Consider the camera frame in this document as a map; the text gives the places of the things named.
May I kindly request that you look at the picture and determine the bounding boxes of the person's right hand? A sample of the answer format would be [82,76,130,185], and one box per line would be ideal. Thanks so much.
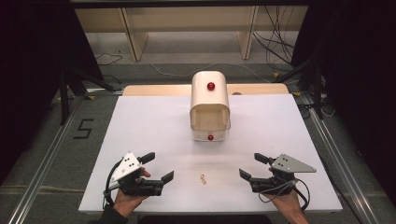
[262,189,304,217]

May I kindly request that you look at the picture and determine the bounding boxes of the aluminium floor rail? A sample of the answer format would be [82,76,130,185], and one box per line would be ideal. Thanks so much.
[7,92,82,224]
[299,92,380,224]

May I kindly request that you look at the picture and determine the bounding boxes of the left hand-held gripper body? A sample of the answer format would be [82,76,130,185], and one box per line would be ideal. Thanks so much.
[109,151,164,198]

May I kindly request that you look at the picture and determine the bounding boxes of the person's left hand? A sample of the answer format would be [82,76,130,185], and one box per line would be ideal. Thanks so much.
[112,168,152,218]

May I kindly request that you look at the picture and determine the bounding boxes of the black tripod stand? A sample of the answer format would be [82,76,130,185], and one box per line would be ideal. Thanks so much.
[274,55,327,121]
[56,65,119,126]

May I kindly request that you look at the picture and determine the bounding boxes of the dark curtain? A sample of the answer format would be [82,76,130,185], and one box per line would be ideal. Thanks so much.
[291,0,396,200]
[0,0,105,185]

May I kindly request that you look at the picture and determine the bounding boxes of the person's dark clothing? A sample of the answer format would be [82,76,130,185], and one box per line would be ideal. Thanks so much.
[136,214,274,224]

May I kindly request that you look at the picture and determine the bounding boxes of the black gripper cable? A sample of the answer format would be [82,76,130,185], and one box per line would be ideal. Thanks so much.
[291,178,311,213]
[103,159,124,209]

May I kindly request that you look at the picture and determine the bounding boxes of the cream bread box red knobs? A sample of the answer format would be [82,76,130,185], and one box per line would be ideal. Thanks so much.
[190,70,232,143]

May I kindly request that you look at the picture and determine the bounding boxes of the wooden table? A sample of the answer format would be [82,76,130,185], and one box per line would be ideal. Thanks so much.
[121,83,290,97]

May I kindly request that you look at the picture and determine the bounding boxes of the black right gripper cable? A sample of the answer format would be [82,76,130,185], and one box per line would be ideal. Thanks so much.
[291,178,311,213]

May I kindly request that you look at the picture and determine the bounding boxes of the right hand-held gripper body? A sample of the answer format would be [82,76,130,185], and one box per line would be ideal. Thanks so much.
[249,153,318,196]

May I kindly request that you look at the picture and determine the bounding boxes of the thin black floor cable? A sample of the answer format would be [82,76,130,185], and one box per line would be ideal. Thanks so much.
[94,51,124,66]

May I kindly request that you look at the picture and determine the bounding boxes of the white table board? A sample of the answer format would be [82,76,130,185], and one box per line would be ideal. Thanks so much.
[78,93,344,215]

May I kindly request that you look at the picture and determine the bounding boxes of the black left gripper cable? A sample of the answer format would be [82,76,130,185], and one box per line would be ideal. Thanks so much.
[103,159,124,209]

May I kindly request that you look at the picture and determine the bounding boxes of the bundle of black cables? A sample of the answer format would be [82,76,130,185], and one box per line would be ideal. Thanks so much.
[252,5,297,67]

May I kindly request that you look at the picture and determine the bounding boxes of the grey right gripper cable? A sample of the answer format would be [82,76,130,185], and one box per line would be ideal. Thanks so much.
[258,178,301,204]

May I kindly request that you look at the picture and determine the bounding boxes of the light wooden desk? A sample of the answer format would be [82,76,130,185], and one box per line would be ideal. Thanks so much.
[74,5,310,62]

